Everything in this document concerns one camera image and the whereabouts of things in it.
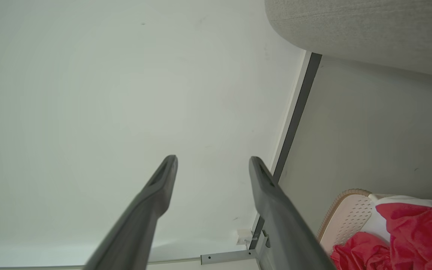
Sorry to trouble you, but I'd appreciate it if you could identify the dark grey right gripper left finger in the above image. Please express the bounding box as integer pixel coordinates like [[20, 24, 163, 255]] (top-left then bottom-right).
[[83, 155, 179, 270]]

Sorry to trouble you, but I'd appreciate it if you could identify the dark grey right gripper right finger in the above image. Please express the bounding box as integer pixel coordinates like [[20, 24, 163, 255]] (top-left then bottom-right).
[[249, 156, 337, 270]]

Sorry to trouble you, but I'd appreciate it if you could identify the red garment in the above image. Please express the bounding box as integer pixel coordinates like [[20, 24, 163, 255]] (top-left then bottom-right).
[[330, 202, 432, 270]]

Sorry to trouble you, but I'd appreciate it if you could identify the grey metal partition foot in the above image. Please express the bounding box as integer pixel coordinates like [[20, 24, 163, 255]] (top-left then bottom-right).
[[254, 229, 271, 270]]

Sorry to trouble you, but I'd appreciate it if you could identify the white garment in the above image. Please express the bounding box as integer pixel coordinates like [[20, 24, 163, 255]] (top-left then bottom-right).
[[366, 193, 432, 245]]

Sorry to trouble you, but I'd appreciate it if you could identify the black partition bottom strip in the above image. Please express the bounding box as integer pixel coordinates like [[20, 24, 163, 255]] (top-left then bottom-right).
[[249, 53, 323, 250]]

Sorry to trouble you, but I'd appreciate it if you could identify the grey fabric sofa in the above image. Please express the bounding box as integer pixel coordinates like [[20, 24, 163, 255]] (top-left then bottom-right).
[[264, 0, 432, 80]]

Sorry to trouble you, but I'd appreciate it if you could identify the white wall socket box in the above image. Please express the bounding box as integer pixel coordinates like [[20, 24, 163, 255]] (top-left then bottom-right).
[[236, 229, 254, 246]]

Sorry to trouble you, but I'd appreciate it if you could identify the grey perforated metal post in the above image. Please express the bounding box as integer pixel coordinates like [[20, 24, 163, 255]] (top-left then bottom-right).
[[200, 250, 258, 265]]

